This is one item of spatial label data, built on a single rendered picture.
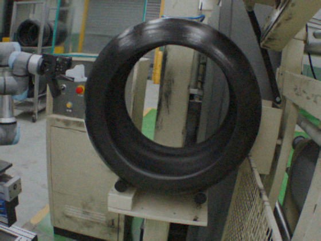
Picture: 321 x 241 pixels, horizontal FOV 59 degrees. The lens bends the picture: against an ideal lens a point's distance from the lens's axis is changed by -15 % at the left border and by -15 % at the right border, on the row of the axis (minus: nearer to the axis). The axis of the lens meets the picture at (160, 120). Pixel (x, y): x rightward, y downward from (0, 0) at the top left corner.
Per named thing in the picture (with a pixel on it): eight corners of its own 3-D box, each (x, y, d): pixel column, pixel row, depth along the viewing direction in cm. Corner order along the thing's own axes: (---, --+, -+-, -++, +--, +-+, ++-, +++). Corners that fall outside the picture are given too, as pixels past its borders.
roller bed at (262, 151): (234, 156, 156) (245, 96, 148) (262, 159, 154) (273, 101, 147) (238, 171, 137) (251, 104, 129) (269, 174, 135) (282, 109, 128)
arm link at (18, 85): (2, 95, 118) (3, 70, 114) (25, 94, 125) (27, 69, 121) (4, 102, 113) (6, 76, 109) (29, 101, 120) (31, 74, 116)
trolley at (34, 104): (39, 102, 599) (48, 7, 552) (69, 107, 589) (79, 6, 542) (1, 118, 469) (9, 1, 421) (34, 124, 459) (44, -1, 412)
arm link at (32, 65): (26, 74, 111) (36, 72, 119) (35, 76, 111) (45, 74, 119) (30, 54, 110) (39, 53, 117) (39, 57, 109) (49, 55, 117)
